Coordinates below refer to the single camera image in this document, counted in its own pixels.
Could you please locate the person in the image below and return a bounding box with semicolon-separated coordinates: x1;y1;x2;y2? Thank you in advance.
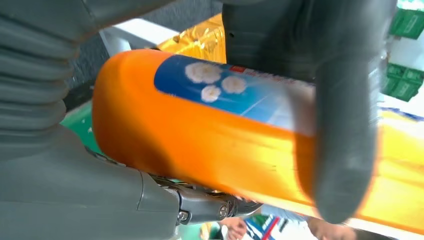
198;204;355;240

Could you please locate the green table mat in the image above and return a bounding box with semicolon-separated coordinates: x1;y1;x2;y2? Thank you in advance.
60;100;107;157

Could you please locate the yellow taped cardboard board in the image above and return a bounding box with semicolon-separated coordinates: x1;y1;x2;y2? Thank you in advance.
157;13;228;64

